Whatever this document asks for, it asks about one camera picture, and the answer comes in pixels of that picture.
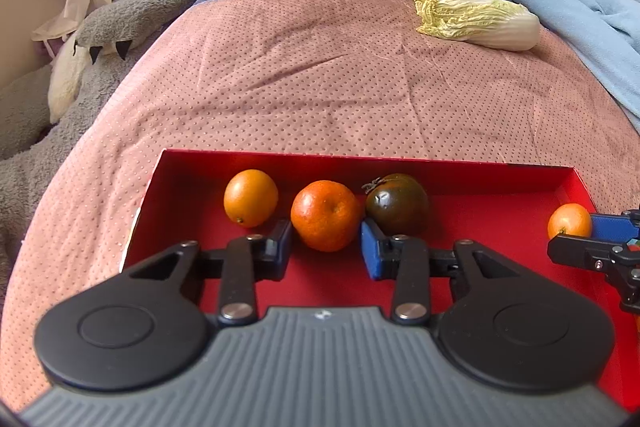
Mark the small orange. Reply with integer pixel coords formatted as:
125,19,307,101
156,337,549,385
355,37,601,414
547,203,594,241
223,169,280,229

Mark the pink dotted bedspread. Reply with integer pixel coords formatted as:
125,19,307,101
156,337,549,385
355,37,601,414
0,0,640,410

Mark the napa cabbage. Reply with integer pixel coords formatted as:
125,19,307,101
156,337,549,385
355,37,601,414
413,0,542,53

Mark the tangerine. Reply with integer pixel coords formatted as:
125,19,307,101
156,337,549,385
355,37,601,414
290,180,365,253

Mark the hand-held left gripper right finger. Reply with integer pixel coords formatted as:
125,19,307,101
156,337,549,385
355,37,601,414
360,219,511,327

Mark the red cardboard box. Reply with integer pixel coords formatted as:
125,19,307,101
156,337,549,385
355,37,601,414
120,149,640,414

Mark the white paper bag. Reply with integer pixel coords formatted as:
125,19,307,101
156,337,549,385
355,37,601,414
31,0,114,58

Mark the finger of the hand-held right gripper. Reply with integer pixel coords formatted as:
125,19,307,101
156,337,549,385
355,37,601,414
590,208,640,241
547,234,640,280

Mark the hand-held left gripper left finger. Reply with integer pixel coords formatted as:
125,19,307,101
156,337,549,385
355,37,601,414
129,219,294,326

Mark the dark brown tomato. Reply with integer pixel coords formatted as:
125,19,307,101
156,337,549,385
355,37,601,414
362,173,431,237

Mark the grey plush toy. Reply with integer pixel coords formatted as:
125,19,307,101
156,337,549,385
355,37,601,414
0,0,237,295

